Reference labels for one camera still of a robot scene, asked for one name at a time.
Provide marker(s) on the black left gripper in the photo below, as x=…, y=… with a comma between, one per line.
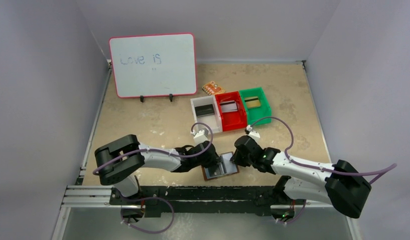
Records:
x=212, y=159

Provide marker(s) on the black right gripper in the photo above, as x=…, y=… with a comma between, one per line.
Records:
x=238, y=157

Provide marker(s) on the brown leather card holder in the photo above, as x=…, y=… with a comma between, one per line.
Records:
x=224, y=167

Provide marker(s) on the black card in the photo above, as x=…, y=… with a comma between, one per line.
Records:
x=204, y=110

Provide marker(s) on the silver card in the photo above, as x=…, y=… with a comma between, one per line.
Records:
x=228, y=106

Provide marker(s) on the gold card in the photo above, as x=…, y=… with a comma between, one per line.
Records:
x=252, y=102

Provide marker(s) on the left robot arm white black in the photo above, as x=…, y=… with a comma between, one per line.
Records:
x=118, y=160

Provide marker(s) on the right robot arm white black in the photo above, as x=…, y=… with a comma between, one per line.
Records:
x=339, y=184

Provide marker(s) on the red plastic bin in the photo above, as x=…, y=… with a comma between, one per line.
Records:
x=232, y=120

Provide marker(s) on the green plastic bin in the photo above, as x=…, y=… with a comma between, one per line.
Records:
x=257, y=113

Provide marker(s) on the white plastic bin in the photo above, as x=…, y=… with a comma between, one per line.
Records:
x=213, y=121

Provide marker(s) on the orange spiral notebook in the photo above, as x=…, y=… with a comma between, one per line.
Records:
x=213, y=88

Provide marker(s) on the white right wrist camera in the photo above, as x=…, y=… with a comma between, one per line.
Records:
x=252, y=133

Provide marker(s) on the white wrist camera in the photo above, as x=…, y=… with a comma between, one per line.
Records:
x=200, y=136
x=252, y=133

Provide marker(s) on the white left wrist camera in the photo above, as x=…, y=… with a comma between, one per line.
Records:
x=200, y=136

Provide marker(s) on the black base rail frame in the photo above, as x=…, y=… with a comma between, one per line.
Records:
x=155, y=200

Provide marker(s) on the white board pink frame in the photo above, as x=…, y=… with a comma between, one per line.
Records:
x=155, y=65

